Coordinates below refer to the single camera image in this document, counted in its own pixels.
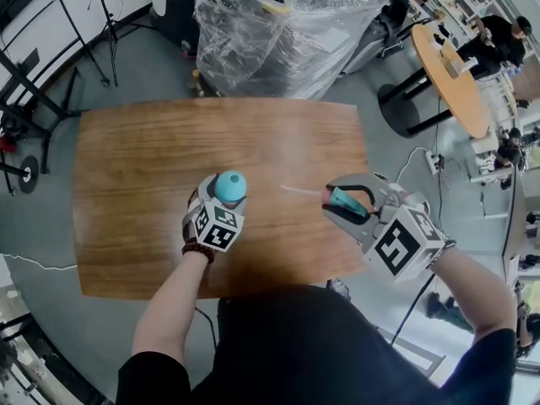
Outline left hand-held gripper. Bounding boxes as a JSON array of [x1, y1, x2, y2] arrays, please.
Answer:
[[191, 173, 251, 254]]

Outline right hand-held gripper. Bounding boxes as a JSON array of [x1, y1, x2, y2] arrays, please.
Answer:
[[321, 173, 447, 286]]

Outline light blue plastic bottle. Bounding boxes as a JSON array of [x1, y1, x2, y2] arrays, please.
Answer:
[[213, 170, 249, 210]]

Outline person's left forearm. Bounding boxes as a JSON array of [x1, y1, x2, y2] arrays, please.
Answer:
[[131, 246, 214, 369]]

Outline person's right forearm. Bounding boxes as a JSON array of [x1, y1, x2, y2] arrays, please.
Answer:
[[428, 245, 518, 345]]

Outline person's left hand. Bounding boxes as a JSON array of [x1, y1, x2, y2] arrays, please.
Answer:
[[181, 188, 202, 247]]

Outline white power strip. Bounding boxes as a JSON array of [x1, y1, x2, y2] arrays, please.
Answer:
[[424, 149, 444, 176]]

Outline black round table base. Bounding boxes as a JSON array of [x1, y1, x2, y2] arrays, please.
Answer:
[[377, 63, 455, 138]]

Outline round orange wooden table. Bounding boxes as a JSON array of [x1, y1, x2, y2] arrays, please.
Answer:
[[411, 23, 493, 138]]

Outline plastic-wrapped pallet load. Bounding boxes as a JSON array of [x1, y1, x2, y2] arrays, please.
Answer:
[[193, 0, 389, 100]]

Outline gray black wheeled machine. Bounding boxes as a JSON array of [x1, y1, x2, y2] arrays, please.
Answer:
[[341, 14, 406, 75]]

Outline person's black shirt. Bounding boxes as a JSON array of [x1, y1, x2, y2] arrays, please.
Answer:
[[116, 284, 518, 405]]

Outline brown wooden table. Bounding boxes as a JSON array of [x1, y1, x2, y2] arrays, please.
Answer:
[[0, 147, 431, 270]]

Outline white black appliance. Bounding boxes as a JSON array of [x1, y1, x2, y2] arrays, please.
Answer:
[[149, 0, 202, 58]]

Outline black weight plate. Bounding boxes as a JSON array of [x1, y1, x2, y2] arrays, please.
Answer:
[[19, 154, 41, 196]]

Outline tripod light stand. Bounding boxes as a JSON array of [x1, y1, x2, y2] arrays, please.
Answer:
[[90, 0, 151, 88]]

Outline black metal monitor stand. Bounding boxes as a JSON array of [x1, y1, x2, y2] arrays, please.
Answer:
[[0, 0, 111, 196]]

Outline brown beaded bracelet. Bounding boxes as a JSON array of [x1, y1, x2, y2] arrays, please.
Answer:
[[181, 240, 216, 265]]

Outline black white braided bracelet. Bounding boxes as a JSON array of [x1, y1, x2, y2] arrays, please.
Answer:
[[424, 238, 457, 272]]

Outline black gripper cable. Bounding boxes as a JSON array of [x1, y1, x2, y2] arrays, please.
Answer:
[[390, 273, 436, 348]]

